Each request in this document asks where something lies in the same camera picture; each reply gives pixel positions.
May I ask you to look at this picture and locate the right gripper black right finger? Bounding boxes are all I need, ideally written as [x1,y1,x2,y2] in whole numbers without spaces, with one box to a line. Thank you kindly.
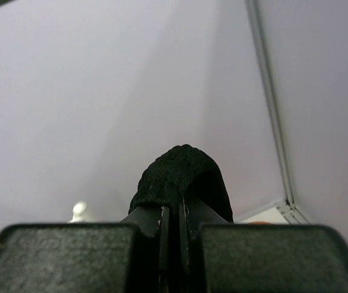
[179,197,348,292]

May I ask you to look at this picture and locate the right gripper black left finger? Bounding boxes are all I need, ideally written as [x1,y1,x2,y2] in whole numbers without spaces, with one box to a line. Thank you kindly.
[0,207,169,292]

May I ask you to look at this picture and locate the black shorts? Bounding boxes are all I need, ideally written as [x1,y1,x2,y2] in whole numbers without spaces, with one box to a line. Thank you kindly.
[128,144,233,223]

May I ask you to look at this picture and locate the orange plastic laundry basket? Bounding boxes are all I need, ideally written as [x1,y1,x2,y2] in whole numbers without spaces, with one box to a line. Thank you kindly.
[248,221,271,225]

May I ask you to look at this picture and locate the metal clothes rack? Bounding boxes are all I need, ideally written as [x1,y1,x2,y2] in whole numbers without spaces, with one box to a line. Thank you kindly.
[68,201,94,223]

